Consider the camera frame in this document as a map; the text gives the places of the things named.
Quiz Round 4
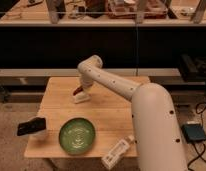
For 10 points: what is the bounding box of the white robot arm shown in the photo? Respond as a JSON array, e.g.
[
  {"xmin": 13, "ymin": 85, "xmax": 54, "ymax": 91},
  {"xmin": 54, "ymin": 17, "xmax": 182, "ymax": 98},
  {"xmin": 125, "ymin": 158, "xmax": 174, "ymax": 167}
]
[{"xmin": 77, "ymin": 55, "xmax": 188, "ymax": 171}]

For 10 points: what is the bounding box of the white sponge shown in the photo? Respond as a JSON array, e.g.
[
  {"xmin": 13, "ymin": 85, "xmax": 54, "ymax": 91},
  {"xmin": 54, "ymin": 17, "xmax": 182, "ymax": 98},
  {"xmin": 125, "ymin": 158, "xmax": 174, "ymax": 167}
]
[{"xmin": 74, "ymin": 92, "xmax": 90, "ymax": 104}]

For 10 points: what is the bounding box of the wooden table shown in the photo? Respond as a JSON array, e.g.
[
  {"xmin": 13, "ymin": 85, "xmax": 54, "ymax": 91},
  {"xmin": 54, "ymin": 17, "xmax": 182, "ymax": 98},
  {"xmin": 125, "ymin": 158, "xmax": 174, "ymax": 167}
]
[{"xmin": 24, "ymin": 77, "xmax": 133, "ymax": 158}]

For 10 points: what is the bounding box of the green plate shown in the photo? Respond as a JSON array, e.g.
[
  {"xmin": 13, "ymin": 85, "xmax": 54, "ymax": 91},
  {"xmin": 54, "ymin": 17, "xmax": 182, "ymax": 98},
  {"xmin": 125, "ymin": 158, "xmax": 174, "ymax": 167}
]
[{"xmin": 58, "ymin": 118, "xmax": 96, "ymax": 155}]

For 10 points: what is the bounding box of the black phone on stand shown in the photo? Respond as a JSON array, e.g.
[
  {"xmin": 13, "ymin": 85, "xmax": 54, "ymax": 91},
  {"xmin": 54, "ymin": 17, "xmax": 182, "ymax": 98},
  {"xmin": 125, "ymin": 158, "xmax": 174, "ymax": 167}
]
[{"xmin": 17, "ymin": 117, "xmax": 46, "ymax": 136}]

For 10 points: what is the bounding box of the white plastic bottle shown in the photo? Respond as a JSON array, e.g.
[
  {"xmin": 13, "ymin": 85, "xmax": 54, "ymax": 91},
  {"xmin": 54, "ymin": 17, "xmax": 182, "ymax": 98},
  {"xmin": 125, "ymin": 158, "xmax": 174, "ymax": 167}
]
[{"xmin": 101, "ymin": 135, "xmax": 134, "ymax": 170}]

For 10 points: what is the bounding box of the red tray on shelf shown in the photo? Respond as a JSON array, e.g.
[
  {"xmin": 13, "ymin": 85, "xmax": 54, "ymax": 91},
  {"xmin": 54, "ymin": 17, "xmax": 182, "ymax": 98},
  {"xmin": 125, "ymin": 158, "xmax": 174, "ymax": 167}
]
[{"xmin": 106, "ymin": 0, "xmax": 167, "ymax": 19}]

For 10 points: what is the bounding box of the wooden shelf bench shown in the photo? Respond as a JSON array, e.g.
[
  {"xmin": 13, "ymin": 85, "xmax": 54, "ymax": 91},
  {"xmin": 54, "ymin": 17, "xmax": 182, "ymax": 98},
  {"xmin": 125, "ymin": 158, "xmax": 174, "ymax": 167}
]
[{"xmin": 0, "ymin": 0, "xmax": 206, "ymax": 27}]

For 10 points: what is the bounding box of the blue foot pedal box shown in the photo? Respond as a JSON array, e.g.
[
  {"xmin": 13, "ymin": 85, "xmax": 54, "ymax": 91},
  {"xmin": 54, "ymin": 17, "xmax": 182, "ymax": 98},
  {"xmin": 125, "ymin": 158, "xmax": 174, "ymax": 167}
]
[{"xmin": 181, "ymin": 124, "xmax": 206, "ymax": 143}]

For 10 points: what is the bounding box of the black cable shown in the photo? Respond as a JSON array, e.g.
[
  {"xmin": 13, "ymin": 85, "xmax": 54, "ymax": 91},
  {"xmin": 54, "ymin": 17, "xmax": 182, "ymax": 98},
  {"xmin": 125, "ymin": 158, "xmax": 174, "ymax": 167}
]
[{"xmin": 185, "ymin": 99, "xmax": 206, "ymax": 171}]

